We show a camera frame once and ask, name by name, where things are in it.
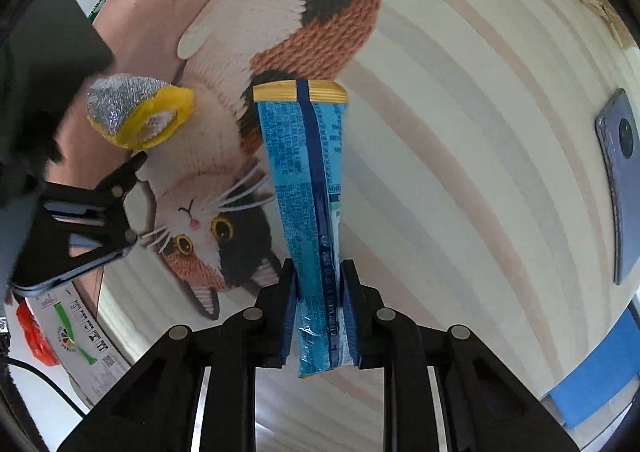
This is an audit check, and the yellow silver snack packet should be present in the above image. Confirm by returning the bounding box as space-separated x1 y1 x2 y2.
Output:
87 73 195 151

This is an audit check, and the long blue snack packet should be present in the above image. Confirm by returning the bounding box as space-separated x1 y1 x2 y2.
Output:
252 79 350 377

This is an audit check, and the open cardboard box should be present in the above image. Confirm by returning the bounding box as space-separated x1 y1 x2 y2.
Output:
27 283 130 406

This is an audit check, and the grey smartphone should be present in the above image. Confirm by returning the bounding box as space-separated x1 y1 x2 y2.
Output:
594 88 640 285

